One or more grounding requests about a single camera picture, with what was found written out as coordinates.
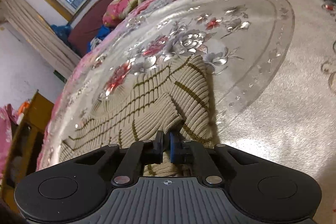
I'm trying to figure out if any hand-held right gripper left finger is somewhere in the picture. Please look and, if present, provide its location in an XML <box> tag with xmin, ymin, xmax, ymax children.
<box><xmin>73</xmin><ymin>130</ymin><xmax>165</xmax><ymax>186</ymax></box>

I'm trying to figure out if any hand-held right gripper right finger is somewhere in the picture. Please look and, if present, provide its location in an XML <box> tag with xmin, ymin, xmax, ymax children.
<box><xmin>169</xmin><ymin>132</ymin><xmax>263</xmax><ymax>185</ymax></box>

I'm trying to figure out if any beige striped knit sweater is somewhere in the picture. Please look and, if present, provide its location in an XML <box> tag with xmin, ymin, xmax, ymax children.
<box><xmin>59</xmin><ymin>55</ymin><xmax>218</xmax><ymax>177</ymax></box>

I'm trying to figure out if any silver floral bedspread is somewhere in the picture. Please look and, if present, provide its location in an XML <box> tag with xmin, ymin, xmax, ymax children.
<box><xmin>35</xmin><ymin>0</ymin><xmax>336</xmax><ymax>188</ymax></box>

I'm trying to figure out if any dark green object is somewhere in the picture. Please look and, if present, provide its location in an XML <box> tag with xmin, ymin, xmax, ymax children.
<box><xmin>54</xmin><ymin>70</ymin><xmax>66</xmax><ymax>83</ymax></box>

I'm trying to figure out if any blue cloth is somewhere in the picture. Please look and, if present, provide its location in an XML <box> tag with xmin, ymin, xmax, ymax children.
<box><xmin>96</xmin><ymin>25</ymin><xmax>114</xmax><ymax>41</ymax></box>

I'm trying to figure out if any wooden bedside cabinet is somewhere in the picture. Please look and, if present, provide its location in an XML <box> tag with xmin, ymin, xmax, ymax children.
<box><xmin>0</xmin><ymin>91</ymin><xmax>55</xmax><ymax>214</ymax></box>

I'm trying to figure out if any dark red headboard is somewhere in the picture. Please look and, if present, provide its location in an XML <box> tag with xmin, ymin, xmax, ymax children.
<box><xmin>68</xmin><ymin>0</ymin><xmax>158</xmax><ymax>56</ymax></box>

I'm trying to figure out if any orange object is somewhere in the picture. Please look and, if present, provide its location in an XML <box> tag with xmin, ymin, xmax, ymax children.
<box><xmin>18</xmin><ymin>100</ymin><xmax>32</xmax><ymax>114</ymax></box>

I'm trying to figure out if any blue plastic bag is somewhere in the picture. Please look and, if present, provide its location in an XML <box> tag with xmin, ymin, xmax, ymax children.
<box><xmin>50</xmin><ymin>24</ymin><xmax>76</xmax><ymax>51</ymax></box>

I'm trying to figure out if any pink floral cloth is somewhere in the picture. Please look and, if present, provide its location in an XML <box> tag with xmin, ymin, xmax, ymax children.
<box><xmin>0</xmin><ymin>104</ymin><xmax>19</xmax><ymax>174</ymax></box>

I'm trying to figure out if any beige curtain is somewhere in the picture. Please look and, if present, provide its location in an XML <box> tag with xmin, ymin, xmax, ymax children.
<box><xmin>0</xmin><ymin>0</ymin><xmax>82</xmax><ymax>80</ymax></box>

